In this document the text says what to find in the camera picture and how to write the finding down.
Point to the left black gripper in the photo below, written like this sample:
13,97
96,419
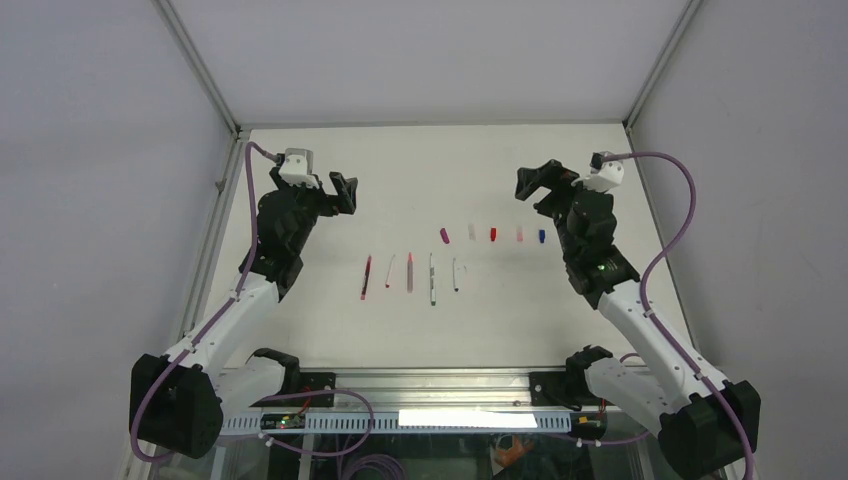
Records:
331,204

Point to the dark red gel pen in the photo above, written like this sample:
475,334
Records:
366,277

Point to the orange object under table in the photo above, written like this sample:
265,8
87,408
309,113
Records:
508,449

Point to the thin white red pen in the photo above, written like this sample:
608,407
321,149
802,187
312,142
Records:
389,270

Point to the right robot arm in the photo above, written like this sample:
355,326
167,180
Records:
702,421

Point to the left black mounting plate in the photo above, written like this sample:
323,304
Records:
314,381

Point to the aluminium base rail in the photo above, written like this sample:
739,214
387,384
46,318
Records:
392,389

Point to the white black marker pen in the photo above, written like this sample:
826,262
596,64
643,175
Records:
432,280

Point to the white slotted cable duct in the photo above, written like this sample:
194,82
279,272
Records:
404,421

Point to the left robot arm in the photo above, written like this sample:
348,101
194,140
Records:
180,399

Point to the white blue marker pen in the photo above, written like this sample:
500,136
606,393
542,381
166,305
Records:
455,275

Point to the pink highlighter pen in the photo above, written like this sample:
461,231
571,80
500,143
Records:
410,273

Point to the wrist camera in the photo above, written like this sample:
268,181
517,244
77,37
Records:
606,173
296,168

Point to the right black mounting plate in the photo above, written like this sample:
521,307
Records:
551,389

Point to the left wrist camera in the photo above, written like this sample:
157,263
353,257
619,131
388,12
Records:
296,168

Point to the black mounting plate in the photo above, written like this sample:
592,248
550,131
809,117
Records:
314,381
551,389

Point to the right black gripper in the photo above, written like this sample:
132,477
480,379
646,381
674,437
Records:
530,180

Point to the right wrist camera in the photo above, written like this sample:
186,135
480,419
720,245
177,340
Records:
606,173

